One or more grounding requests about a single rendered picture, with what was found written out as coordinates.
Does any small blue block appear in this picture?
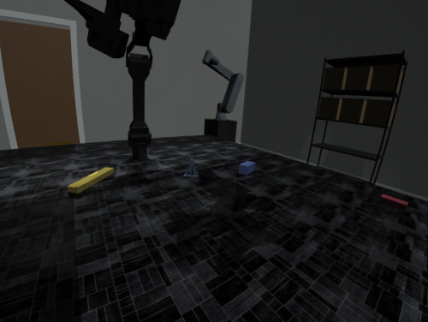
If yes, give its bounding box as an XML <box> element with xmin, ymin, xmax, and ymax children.
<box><xmin>238</xmin><ymin>161</ymin><xmax>256</xmax><ymax>176</ymax></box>

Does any yellow bar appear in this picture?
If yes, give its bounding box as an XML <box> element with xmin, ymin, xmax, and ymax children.
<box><xmin>67</xmin><ymin>168</ymin><xmax>115</xmax><ymax>194</ymax></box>

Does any red rectangular bar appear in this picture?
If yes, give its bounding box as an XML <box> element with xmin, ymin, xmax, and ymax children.
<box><xmin>380</xmin><ymin>194</ymin><xmax>408</xmax><ymax>211</ymax></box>

